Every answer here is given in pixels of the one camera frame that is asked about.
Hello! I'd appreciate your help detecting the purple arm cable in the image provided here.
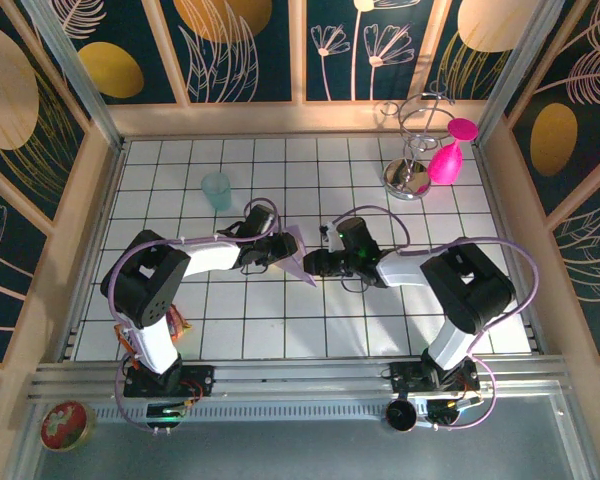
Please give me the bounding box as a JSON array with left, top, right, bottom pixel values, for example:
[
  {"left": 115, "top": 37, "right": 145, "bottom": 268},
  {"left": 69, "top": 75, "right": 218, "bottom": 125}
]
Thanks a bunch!
[
  {"left": 329, "top": 204, "right": 539, "bottom": 432},
  {"left": 102, "top": 197, "right": 282, "bottom": 432}
]

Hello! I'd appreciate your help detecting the red round floral tin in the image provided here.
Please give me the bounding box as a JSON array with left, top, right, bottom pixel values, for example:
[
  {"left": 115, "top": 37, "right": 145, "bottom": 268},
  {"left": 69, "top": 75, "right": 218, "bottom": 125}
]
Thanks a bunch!
[{"left": 39, "top": 399, "right": 99, "bottom": 454}]

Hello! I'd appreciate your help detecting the black round cup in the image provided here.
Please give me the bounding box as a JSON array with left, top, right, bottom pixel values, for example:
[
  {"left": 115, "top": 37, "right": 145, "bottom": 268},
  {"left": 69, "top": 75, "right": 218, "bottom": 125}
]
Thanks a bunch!
[{"left": 384, "top": 398, "right": 419, "bottom": 432}]

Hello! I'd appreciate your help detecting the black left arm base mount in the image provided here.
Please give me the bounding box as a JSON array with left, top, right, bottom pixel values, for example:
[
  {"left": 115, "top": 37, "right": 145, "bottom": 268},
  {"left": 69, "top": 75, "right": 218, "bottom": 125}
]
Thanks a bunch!
[{"left": 123, "top": 363, "right": 216, "bottom": 399}]

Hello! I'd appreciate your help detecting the aluminium frame post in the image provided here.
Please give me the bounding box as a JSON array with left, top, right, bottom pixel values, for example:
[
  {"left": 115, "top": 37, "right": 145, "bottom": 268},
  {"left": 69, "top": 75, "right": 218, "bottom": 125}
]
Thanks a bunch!
[
  {"left": 22, "top": 0, "right": 126, "bottom": 151},
  {"left": 477, "top": 0, "right": 566, "bottom": 146}
]

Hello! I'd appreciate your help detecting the purple paper sheet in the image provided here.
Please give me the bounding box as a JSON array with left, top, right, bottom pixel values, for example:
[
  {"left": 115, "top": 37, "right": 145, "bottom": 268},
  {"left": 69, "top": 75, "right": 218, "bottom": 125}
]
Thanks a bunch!
[{"left": 274, "top": 224, "right": 317, "bottom": 288}]

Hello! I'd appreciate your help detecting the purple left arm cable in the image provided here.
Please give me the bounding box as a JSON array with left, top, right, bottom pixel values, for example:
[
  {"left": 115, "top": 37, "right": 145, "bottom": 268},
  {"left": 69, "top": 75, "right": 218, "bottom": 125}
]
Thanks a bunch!
[{"left": 102, "top": 197, "right": 282, "bottom": 432}]

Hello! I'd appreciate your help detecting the teal translucent plastic cup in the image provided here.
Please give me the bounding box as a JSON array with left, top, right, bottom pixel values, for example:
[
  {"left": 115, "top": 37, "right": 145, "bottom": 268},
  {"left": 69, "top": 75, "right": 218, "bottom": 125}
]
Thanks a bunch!
[{"left": 201, "top": 172, "right": 233, "bottom": 212}]

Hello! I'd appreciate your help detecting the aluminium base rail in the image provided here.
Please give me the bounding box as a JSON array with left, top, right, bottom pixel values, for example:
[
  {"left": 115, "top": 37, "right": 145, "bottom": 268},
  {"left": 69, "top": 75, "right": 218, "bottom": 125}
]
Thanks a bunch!
[{"left": 27, "top": 354, "right": 571, "bottom": 401}]

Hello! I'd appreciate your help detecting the colourful snack bag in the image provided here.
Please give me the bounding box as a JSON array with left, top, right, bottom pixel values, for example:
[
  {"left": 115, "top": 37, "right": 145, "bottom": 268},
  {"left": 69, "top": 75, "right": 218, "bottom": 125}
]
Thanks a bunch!
[{"left": 113, "top": 304, "right": 192, "bottom": 371}]

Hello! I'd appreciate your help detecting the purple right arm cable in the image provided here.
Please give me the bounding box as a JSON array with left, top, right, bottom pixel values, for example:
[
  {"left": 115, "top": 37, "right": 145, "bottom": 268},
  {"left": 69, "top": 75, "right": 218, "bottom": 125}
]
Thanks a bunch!
[{"left": 329, "top": 204, "right": 539, "bottom": 432}]

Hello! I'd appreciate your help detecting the pink plastic wine glass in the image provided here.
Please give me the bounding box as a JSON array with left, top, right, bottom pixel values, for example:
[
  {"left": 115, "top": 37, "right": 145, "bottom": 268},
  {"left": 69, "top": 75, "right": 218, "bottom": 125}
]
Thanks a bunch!
[{"left": 427, "top": 116, "right": 480, "bottom": 185}]

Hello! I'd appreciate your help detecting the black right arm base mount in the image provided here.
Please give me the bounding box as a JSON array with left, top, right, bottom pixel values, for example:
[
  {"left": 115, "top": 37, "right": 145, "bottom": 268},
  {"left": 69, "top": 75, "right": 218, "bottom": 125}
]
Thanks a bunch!
[{"left": 388, "top": 359, "right": 481, "bottom": 397}]

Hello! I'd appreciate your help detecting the slotted metal cable duct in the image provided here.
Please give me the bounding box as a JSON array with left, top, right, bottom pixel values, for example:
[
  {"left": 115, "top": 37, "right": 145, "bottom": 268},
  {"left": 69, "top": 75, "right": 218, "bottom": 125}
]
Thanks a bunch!
[{"left": 87, "top": 402, "right": 396, "bottom": 425}]

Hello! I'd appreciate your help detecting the chrome wire glass stand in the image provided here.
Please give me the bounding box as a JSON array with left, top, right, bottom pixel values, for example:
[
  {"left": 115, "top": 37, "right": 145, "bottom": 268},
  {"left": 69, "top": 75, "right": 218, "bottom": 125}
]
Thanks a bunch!
[{"left": 374, "top": 82, "right": 456, "bottom": 201}]

